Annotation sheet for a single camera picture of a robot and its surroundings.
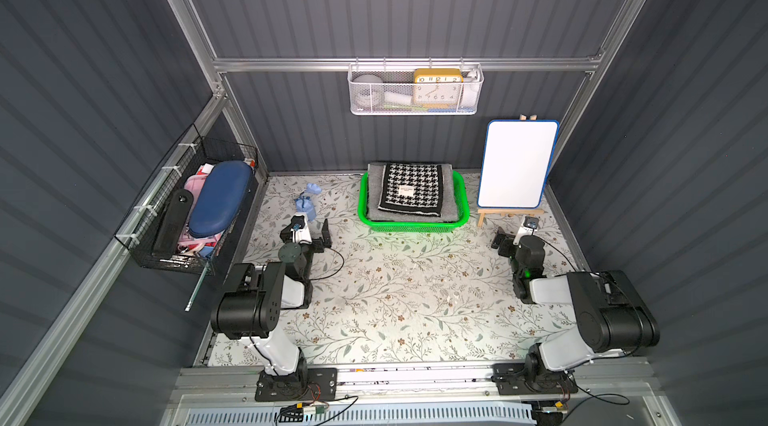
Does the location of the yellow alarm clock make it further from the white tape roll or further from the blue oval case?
the blue oval case

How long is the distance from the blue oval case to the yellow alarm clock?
55cm

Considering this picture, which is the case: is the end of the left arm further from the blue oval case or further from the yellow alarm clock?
the yellow alarm clock

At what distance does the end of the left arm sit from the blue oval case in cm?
15

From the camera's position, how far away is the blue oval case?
629mm

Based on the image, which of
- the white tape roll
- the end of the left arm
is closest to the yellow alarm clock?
the white tape roll

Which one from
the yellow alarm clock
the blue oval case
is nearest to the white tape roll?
the yellow alarm clock

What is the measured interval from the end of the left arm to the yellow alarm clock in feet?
1.64

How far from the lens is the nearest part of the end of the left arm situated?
2.58ft

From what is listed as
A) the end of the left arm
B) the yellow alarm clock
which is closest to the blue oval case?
the end of the left arm

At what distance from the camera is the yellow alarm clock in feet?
2.90
